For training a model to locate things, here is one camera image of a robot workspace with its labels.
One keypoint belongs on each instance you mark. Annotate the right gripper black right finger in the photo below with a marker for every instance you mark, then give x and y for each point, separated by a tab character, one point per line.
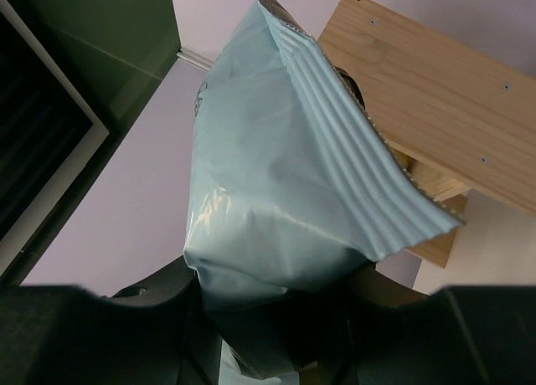
461	334

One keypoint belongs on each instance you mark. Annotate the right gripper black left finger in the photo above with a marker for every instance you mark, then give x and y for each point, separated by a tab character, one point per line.
152	332

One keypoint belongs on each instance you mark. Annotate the light blue cassava chips bag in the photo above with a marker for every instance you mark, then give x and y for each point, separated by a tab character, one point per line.
292	190

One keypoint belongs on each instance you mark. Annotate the yellow kettle cooked chips bag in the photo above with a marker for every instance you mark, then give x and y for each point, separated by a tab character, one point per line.
406	162

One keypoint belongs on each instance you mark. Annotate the wooden two-tier shelf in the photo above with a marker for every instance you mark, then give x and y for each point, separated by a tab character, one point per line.
466	120

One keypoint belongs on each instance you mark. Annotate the grey corner frame post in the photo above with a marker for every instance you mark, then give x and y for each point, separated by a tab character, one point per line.
195	60

